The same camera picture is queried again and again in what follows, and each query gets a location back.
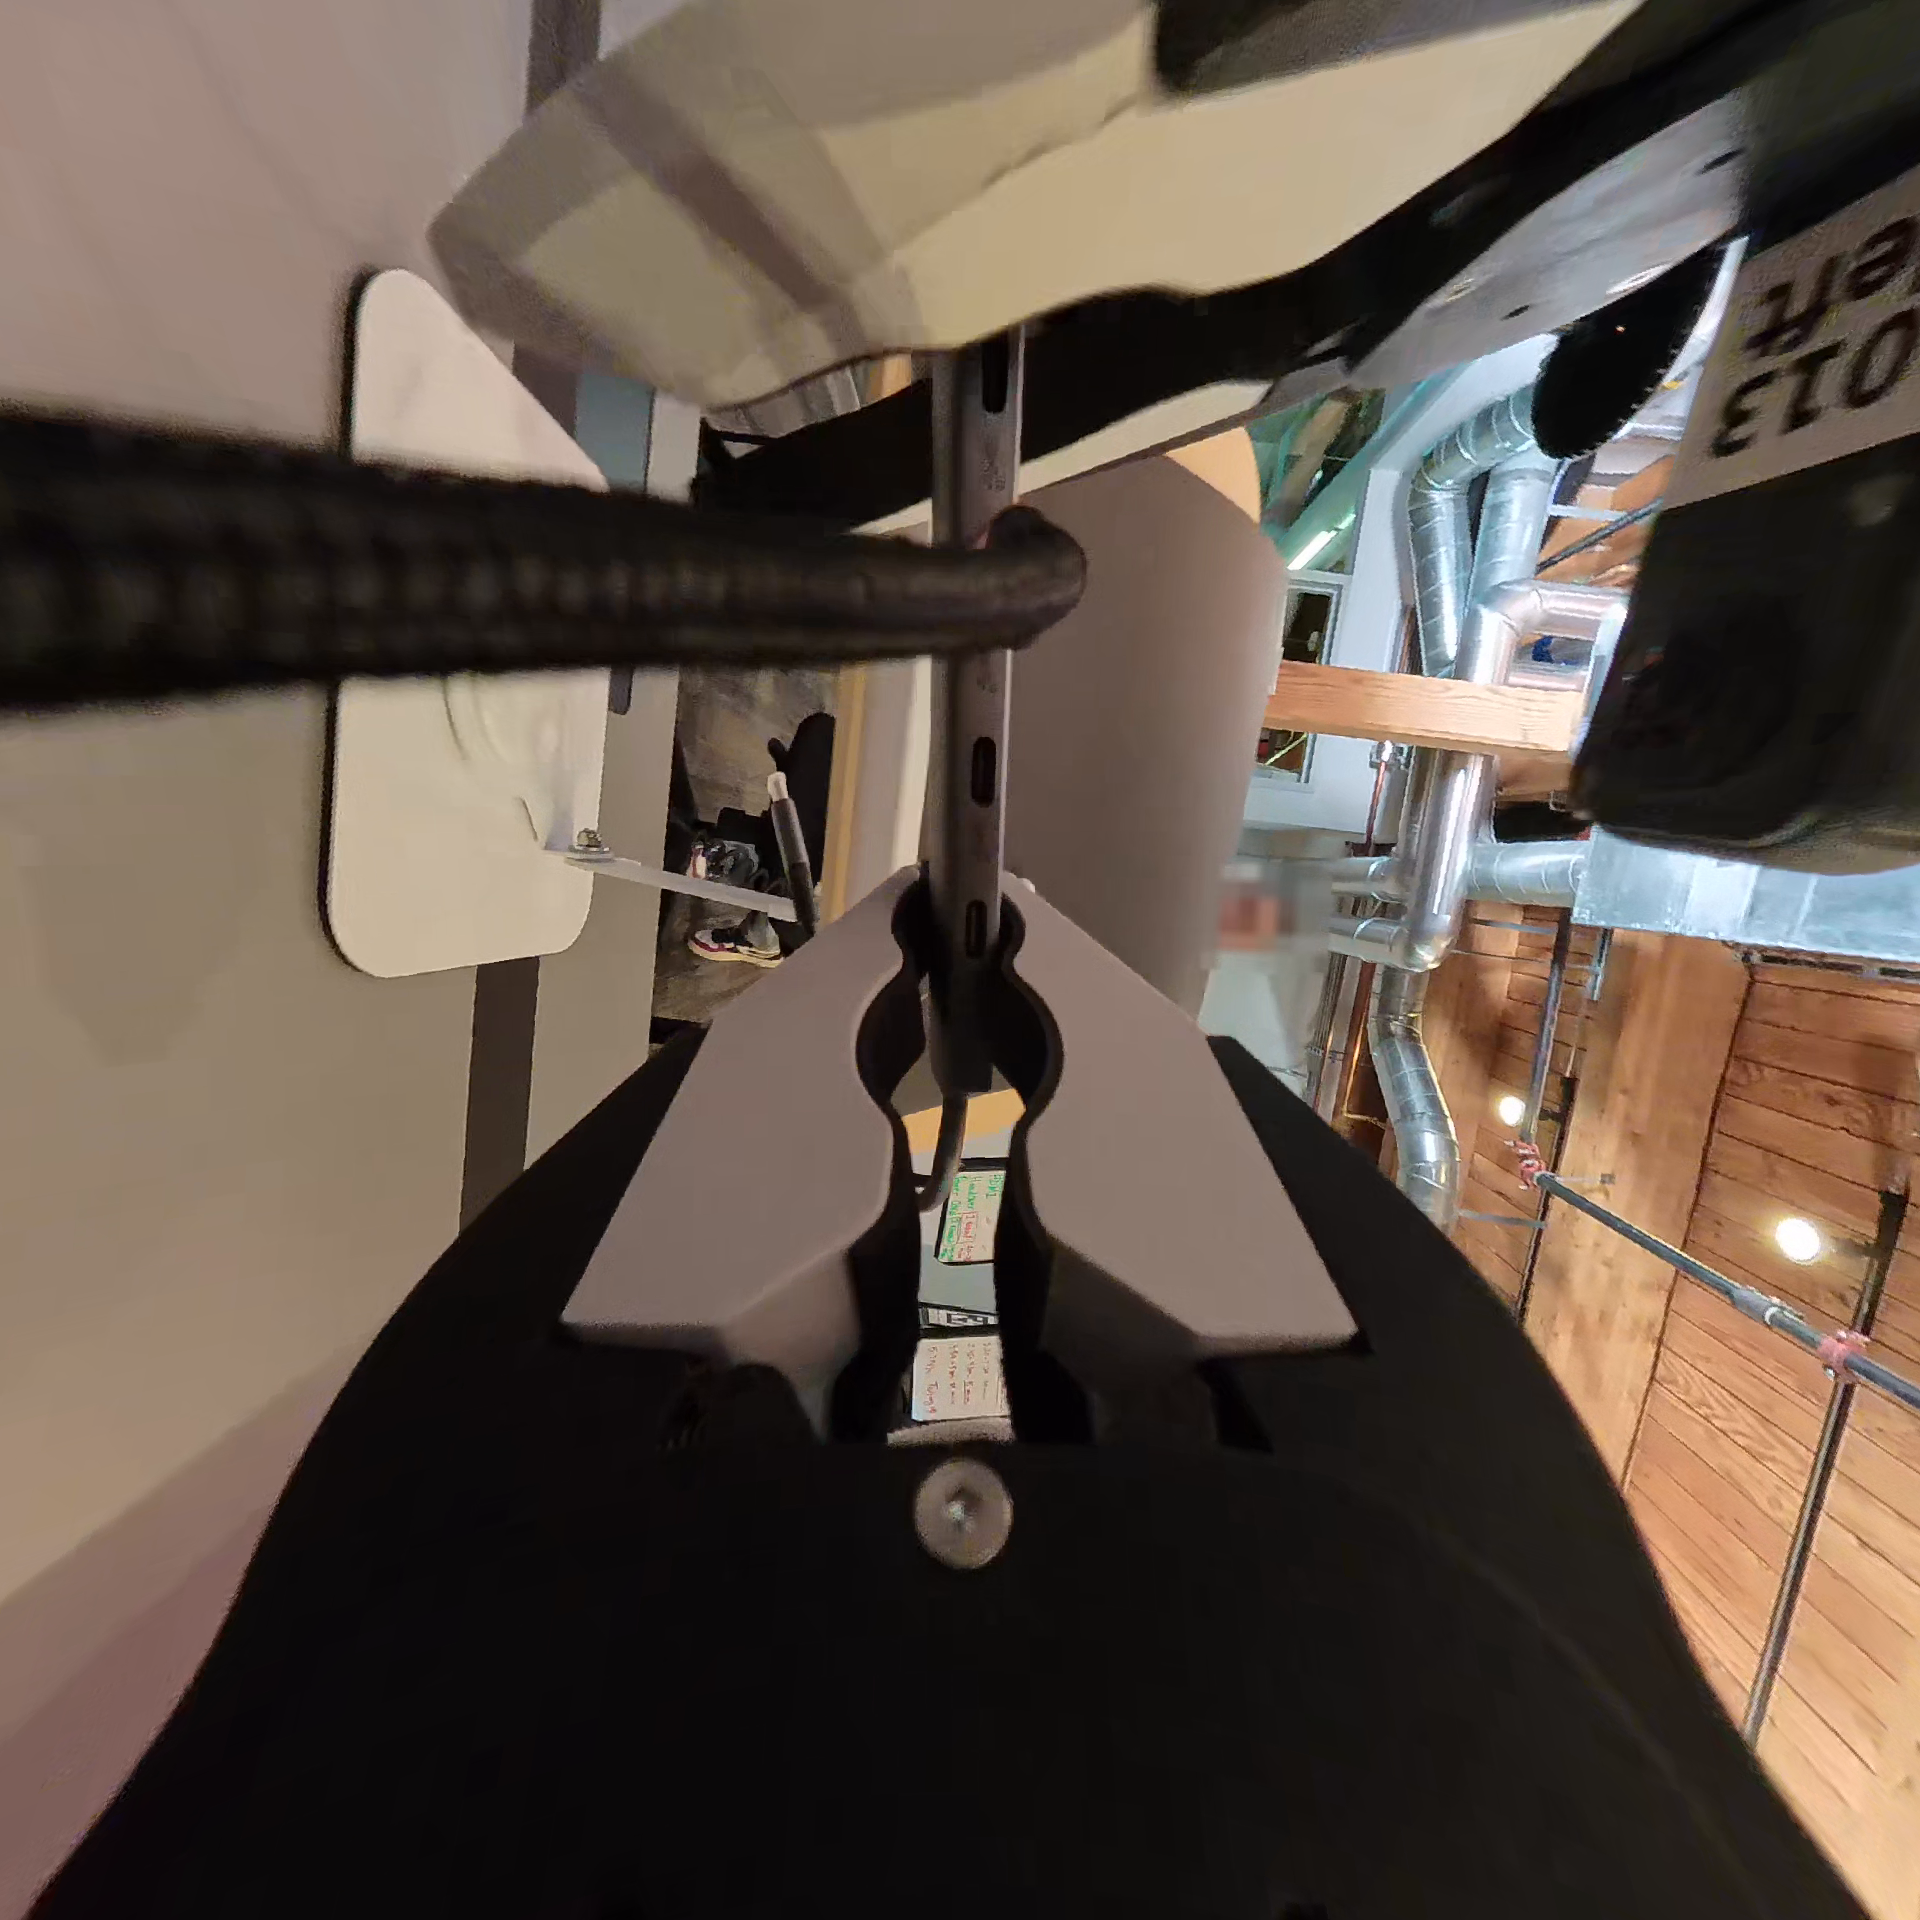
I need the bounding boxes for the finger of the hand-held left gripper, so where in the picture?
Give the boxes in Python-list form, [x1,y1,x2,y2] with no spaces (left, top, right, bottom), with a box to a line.
[431,0,1637,409]

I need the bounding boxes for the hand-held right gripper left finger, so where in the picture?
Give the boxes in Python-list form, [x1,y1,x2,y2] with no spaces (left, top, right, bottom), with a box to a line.
[561,871,926,1412]

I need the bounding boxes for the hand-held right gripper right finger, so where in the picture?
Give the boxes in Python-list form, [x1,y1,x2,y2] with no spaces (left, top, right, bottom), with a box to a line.
[997,877,1357,1412]

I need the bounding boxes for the grey usb hub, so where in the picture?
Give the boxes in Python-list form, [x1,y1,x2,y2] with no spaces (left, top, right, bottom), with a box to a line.
[918,327,1030,1259]

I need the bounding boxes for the black cable with orange plug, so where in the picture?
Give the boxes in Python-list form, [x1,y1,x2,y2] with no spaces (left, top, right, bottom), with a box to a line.
[0,399,1091,715]

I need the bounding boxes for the wooden beam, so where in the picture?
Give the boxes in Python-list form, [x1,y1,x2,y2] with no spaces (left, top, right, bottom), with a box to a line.
[1260,661,1587,760]

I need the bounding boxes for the silver ceiling duct pipes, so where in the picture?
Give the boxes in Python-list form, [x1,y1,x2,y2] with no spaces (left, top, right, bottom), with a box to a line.
[1289,377,1607,1225]

